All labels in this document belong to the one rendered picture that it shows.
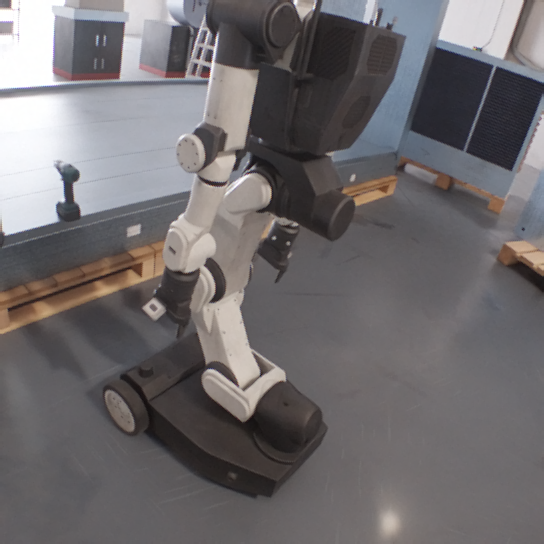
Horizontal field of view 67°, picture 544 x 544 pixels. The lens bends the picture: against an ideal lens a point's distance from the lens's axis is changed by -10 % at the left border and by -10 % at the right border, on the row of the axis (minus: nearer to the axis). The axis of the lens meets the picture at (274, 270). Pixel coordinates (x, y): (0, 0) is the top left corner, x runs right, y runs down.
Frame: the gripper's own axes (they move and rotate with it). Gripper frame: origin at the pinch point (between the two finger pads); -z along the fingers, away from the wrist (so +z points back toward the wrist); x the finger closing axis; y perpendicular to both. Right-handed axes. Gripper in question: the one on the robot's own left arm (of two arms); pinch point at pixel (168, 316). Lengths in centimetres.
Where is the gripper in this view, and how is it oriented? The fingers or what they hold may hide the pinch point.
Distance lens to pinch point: 124.1
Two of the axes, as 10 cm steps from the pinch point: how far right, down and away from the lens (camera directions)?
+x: -7.2, -6.1, 3.2
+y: -5.9, 3.2, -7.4
